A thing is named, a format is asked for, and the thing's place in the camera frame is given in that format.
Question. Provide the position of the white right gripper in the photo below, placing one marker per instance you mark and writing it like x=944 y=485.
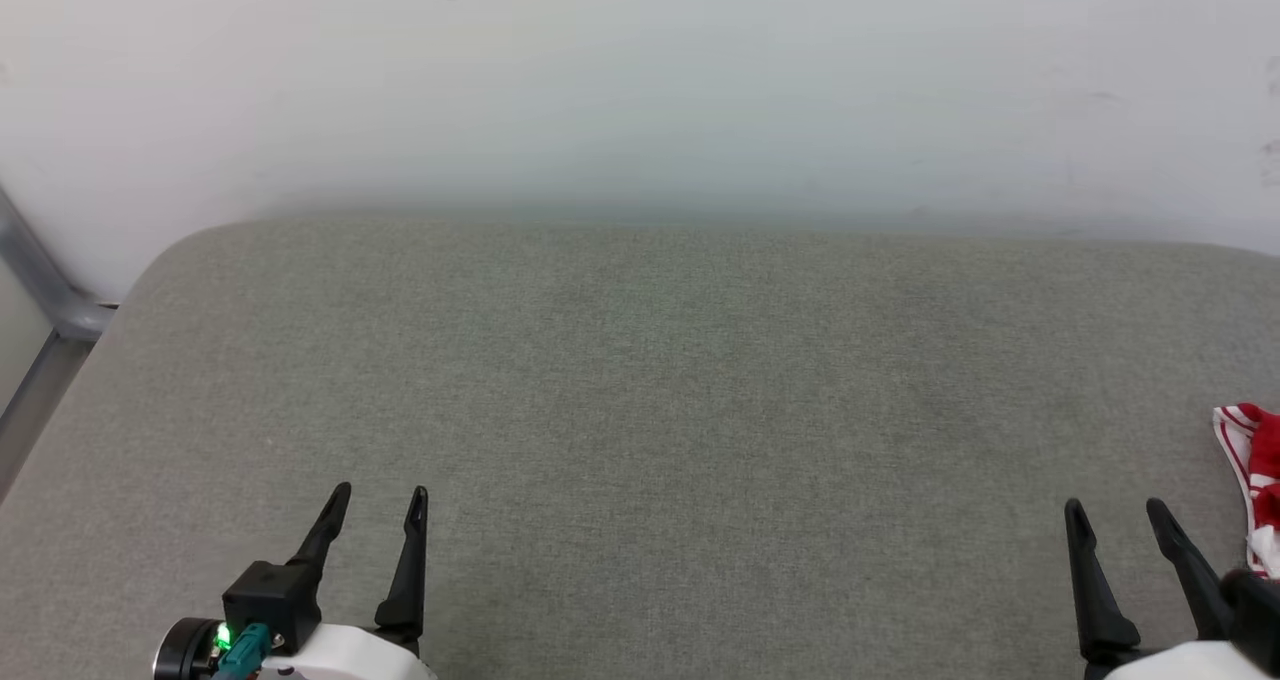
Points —
x=1190 y=662

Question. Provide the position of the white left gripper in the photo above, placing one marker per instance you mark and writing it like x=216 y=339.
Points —
x=350 y=655

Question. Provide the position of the red and white garment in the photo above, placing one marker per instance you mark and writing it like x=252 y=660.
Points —
x=1262 y=460

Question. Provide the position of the grey fabric sofa cushion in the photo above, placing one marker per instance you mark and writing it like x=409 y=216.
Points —
x=650 y=410

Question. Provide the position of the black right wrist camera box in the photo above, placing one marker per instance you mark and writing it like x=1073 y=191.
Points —
x=1255 y=620

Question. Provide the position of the grey metal frame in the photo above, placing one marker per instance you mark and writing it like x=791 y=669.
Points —
x=40 y=290

